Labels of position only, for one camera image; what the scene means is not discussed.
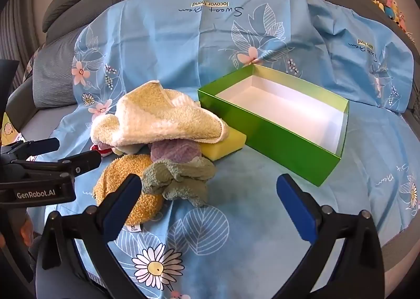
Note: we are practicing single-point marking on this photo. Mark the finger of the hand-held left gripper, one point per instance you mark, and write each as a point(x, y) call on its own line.
point(85, 161)
point(46, 144)

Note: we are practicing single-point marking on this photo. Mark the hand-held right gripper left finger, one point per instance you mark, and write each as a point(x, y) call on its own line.
point(123, 200)

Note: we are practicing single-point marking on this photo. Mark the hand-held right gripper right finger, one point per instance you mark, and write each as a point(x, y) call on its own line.
point(295, 207)

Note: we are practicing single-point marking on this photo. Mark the red and white plush toy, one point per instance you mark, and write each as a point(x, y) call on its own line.
point(104, 152)

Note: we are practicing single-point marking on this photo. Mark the green cardboard box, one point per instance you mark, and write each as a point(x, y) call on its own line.
point(279, 141)

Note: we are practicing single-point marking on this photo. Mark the purple cloth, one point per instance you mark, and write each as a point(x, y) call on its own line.
point(177, 151)

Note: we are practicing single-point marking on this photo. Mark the person's left hand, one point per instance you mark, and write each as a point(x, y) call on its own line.
point(25, 230)

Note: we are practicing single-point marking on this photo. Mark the orange fuzzy cloth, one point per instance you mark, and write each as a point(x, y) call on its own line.
point(131, 164)

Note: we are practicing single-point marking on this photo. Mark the yellow printed cushion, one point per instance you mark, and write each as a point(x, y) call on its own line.
point(8, 130)

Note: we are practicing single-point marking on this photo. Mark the green cloth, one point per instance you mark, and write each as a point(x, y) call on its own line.
point(183, 180)

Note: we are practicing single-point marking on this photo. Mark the grey striped pillow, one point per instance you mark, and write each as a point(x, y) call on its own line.
point(55, 69)

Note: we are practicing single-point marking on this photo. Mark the yellow and white towel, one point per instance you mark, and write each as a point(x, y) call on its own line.
point(157, 115)

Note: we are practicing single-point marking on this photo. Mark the yellow sponge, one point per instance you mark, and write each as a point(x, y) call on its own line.
point(226, 144)

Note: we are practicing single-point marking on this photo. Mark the blue floral bed sheet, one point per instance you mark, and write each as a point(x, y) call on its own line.
point(183, 56)

